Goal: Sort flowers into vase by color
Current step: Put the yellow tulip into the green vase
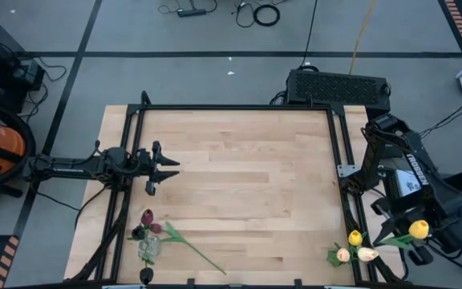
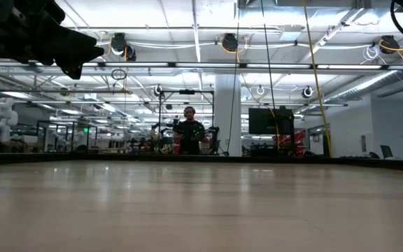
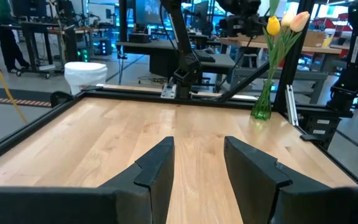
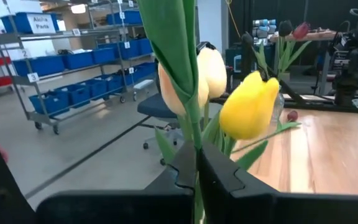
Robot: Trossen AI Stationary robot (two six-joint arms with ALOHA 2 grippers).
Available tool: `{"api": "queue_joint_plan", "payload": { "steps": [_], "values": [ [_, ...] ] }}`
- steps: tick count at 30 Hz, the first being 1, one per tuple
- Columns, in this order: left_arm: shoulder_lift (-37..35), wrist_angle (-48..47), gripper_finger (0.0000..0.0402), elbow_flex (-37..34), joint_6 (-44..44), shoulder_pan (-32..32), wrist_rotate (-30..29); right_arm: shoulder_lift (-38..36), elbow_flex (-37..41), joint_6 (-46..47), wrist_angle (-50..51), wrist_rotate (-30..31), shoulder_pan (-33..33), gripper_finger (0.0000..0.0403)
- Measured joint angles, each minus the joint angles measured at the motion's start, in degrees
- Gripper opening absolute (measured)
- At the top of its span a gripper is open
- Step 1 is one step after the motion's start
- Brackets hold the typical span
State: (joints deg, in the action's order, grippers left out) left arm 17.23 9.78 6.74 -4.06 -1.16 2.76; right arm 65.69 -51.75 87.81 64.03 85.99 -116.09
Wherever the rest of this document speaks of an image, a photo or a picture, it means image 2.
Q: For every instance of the person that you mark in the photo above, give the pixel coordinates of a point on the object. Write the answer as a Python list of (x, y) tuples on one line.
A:
[(190, 134)]

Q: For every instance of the red equipment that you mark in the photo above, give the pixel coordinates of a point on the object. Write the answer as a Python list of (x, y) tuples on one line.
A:
[(299, 138)]

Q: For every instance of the silver air duct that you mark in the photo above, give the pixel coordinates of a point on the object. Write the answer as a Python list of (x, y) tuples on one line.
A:
[(369, 85)]

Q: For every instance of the white square column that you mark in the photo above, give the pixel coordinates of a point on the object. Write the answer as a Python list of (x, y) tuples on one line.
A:
[(222, 115)]

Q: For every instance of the black workstation desk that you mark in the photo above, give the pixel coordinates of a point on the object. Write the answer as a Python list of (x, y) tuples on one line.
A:
[(268, 147)]

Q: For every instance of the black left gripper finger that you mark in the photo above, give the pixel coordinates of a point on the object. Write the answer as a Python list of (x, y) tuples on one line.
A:
[(72, 49), (72, 71)]

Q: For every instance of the black monitor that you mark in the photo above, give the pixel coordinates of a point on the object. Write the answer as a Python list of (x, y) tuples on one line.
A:
[(264, 122)]

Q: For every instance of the black office chair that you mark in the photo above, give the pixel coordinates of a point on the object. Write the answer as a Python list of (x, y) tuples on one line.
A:
[(386, 151)]

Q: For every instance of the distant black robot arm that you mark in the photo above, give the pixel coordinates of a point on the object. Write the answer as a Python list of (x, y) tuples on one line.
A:
[(173, 123), (213, 131)]

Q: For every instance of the black gantry frame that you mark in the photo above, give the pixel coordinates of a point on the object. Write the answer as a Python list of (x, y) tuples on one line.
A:
[(187, 91)]

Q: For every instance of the long ceiling light strip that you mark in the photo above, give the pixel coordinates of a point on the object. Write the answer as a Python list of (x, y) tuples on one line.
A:
[(201, 65)]

